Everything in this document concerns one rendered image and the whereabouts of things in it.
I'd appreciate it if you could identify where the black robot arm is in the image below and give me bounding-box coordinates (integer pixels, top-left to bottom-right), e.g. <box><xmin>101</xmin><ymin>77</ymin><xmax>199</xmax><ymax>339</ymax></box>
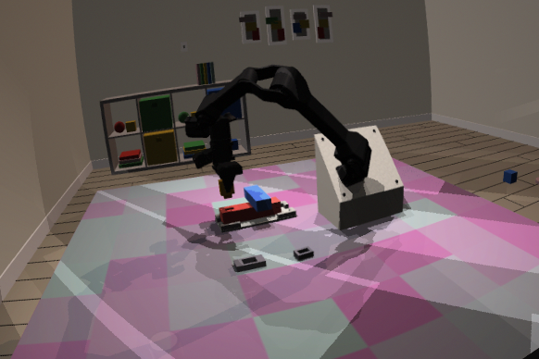
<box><xmin>184</xmin><ymin>65</ymin><xmax>371</xmax><ymax>187</ymax></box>

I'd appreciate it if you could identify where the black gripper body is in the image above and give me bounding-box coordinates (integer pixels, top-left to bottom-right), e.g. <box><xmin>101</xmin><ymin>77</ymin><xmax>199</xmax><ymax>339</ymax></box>
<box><xmin>210</xmin><ymin>137</ymin><xmax>243</xmax><ymax>178</ymax></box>

